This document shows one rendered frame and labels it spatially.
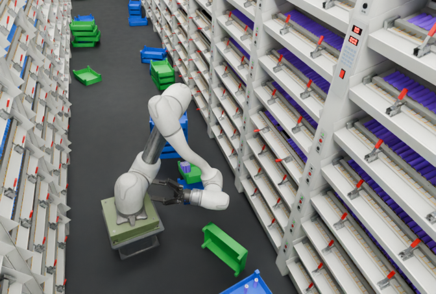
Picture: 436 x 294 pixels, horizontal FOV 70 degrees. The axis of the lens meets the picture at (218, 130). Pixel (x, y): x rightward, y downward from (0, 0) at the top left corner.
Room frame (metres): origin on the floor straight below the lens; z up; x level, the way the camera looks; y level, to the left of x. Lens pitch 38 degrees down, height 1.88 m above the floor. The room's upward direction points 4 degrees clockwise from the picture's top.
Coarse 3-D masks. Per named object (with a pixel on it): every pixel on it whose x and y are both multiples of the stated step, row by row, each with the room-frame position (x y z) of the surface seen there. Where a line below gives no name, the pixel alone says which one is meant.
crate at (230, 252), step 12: (204, 228) 1.17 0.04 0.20; (216, 228) 1.17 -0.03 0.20; (204, 240) 1.18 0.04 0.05; (216, 240) 1.18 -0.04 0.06; (228, 240) 1.10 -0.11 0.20; (216, 252) 1.13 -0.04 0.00; (228, 252) 1.12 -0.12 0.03; (240, 252) 1.02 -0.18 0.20; (228, 264) 1.05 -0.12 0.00; (240, 264) 1.05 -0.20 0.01
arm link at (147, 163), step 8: (168, 88) 1.36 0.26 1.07; (176, 88) 1.35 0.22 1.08; (184, 88) 1.38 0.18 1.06; (176, 96) 1.29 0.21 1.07; (184, 96) 1.33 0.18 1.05; (184, 104) 1.29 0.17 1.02; (152, 136) 1.34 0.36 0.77; (160, 136) 1.33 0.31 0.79; (152, 144) 1.33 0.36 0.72; (160, 144) 1.33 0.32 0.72; (144, 152) 1.36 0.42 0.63; (152, 152) 1.33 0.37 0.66; (160, 152) 1.36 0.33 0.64; (136, 160) 1.36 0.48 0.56; (144, 160) 1.35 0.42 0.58; (152, 160) 1.34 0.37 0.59; (160, 160) 1.42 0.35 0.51; (136, 168) 1.33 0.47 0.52; (144, 168) 1.32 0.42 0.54; (152, 168) 1.33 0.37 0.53; (144, 176) 1.30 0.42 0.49; (152, 176) 1.33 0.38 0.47
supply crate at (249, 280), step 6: (252, 276) 0.80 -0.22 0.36; (258, 276) 0.80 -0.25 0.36; (240, 282) 0.76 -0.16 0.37; (246, 282) 0.78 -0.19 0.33; (252, 282) 0.79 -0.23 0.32; (258, 282) 0.79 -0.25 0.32; (264, 282) 0.76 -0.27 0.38; (228, 288) 0.72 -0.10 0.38; (234, 288) 0.74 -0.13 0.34; (240, 288) 0.75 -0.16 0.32; (252, 288) 0.76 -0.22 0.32; (258, 288) 0.76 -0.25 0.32; (264, 288) 0.75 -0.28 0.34
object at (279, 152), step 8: (248, 112) 1.65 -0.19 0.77; (256, 112) 1.67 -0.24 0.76; (256, 120) 1.60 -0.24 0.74; (256, 128) 1.57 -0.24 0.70; (264, 136) 1.46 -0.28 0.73; (272, 136) 1.44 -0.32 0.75; (272, 144) 1.38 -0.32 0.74; (280, 144) 1.37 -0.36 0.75; (280, 152) 1.31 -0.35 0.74; (288, 168) 1.20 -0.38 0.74; (296, 168) 1.19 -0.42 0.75; (296, 176) 1.14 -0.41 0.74
